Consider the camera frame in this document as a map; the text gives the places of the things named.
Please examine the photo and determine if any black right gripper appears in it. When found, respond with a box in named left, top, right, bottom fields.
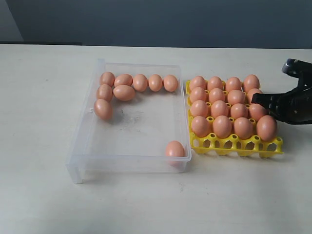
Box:
left=251, top=87, right=312, bottom=125

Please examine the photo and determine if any brown egg placed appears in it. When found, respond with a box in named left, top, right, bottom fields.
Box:
left=256, top=115, right=277, bottom=142
left=225, top=77, right=242, bottom=93
left=207, top=76, right=224, bottom=91
left=189, top=76, right=207, bottom=92

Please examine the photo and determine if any brown egg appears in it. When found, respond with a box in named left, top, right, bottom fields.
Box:
left=189, top=87, right=209, bottom=104
left=133, top=74, right=148, bottom=92
left=94, top=99, right=113, bottom=120
left=148, top=74, right=163, bottom=92
left=114, top=74, right=133, bottom=87
left=190, top=100, right=210, bottom=118
left=163, top=75, right=178, bottom=92
left=227, top=90, right=246, bottom=106
left=231, top=103, right=249, bottom=119
left=99, top=72, right=115, bottom=87
left=208, top=88, right=225, bottom=104

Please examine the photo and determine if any yellow plastic egg tray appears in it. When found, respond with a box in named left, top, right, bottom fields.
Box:
left=185, top=79, right=285, bottom=157

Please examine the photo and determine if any brown egg front right corner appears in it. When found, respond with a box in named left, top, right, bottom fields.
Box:
left=165, top=140, right=185, bottom=168

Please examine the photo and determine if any clear plastic bin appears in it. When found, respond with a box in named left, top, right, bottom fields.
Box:
left=65, top=59, right=192, bottom=184

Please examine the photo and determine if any black object behind table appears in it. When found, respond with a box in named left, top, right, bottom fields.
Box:
left=0, top=41, right=83, bottom=46

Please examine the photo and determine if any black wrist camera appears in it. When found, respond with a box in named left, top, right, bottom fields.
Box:
left=282, top=58, right=312, bottom=88

